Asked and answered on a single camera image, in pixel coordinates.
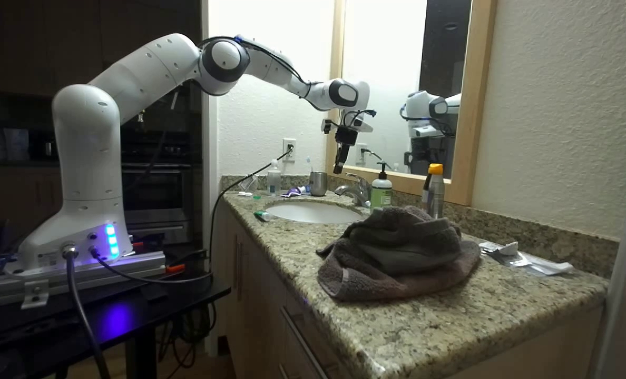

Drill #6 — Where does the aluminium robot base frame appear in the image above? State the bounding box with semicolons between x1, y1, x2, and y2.
0;248;170;310

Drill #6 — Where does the green hand soap bottle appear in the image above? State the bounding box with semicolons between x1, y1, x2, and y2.
369;160;394;212

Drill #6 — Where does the orange black clamp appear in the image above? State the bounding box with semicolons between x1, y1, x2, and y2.
161;260;191;279

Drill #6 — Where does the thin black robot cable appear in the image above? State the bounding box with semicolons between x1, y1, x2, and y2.
88;246;214;287

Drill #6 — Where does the white oval sink basin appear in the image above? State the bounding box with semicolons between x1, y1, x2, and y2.
260;199;364;227

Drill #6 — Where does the black robot cart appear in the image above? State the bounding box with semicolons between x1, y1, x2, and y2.
0;223;234;379

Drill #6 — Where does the dark wooden shelf unit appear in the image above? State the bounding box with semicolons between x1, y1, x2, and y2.
0;0;208;248

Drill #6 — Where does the gray robot base cable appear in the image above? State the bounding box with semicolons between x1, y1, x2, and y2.
60;245;113;379

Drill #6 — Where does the wooden framed wall mirror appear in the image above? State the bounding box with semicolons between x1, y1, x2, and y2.
324;0;500;206

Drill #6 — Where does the white wall outlet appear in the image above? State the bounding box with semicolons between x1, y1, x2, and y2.
279;135;299;167

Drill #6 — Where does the crumpled clear plastic wrapper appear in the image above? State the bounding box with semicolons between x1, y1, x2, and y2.
479;238;577;279

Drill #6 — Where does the metal drawer handle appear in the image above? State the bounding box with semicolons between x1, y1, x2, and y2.
276;303;329;379

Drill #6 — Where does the orange capped spray bottle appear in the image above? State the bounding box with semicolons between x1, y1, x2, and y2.
422;162;447;219

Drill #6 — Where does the stainless steel cup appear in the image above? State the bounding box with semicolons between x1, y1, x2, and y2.
308;168;329;199

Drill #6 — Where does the clear contact solution bottle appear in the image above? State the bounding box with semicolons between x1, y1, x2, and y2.
265;164;284;197

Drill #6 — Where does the black power cable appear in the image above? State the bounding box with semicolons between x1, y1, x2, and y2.
205;145;295;282

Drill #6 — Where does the gray crumpled towel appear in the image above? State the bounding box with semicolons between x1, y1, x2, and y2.
316;206;484;306

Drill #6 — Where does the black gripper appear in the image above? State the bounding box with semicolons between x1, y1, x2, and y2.
330;125;360;174

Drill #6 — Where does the beige vanity cabinet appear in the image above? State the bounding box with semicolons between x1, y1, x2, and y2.
213;202;605;379

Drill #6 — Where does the chrome sink tap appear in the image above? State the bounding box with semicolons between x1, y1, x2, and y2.
333;174;372;208

